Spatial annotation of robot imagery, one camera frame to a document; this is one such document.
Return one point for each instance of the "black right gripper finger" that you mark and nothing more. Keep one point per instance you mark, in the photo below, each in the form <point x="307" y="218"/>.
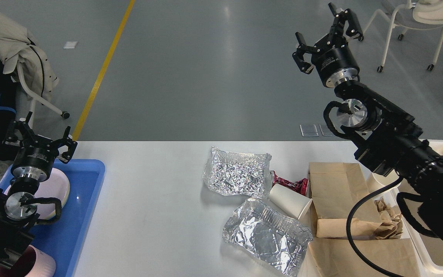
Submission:
<point x="302" y="49"/>
<point x="344" y="28"/>

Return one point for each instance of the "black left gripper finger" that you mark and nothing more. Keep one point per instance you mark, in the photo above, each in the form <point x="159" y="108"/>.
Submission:
<point x="19" y="134"/>
<point x="63" y="148"/>

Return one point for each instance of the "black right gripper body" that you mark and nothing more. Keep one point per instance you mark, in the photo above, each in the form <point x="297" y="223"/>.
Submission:
<point x="335" y="66"/>

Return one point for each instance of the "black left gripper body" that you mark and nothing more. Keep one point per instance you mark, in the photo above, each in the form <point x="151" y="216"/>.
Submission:
<point x="34" y="163"/>

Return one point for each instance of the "pink plate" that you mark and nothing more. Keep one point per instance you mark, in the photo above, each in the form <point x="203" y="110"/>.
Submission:
<point x="16" y="211"/>

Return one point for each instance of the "pink ribbed mug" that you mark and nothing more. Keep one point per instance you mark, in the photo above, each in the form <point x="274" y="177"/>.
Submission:
<point x="33" y="263"/>

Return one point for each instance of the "white paper cup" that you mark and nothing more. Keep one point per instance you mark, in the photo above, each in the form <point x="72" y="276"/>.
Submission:
<point x="376" y="181"/>
<point x="292" y="203"/>

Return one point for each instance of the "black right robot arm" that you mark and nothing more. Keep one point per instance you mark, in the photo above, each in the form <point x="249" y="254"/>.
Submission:
<point x="386" y="137"/>

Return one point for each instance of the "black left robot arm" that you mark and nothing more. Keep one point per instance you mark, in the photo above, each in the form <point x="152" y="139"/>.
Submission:
<point x="15" y="235"/>

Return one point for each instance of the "white chair with jacket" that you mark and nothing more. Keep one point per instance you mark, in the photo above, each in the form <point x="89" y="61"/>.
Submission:
<point x="34" y="97"/>

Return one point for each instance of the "yellow plate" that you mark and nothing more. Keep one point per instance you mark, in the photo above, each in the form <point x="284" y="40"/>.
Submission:
<point x="60" y="192"/>

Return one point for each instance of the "white chair on casters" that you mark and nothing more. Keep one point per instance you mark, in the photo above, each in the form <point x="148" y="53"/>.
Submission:
<point x="410" y="15"/>

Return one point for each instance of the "blue plastic tray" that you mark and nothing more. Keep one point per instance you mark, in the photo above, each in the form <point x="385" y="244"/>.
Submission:
<point x="63" y="240"/>

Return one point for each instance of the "beige jacket on chair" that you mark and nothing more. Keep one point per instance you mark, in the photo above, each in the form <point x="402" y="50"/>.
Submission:
<point x="18" y="45"/>

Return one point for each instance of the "crumpled foil tray upper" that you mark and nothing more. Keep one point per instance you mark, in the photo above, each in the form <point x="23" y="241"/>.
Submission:
<point x="234" y="173"/>

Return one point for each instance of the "crumpled foil tray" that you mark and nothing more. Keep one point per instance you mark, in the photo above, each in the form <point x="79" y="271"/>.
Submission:
<point x="269" y="236"/>
<point x="234" y="173"/>

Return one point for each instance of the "white paper cup lying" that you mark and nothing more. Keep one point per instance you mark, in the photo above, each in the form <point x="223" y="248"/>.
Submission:
<point x="292" y="203"/>

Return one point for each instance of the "crumpled foil tray lower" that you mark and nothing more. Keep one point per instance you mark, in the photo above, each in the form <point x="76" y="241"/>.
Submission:
<point x="269" y="236"/>

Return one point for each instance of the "crumpled brown paper ball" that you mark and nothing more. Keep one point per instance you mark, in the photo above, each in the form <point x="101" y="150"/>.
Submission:
<point x="392" y="221"/>

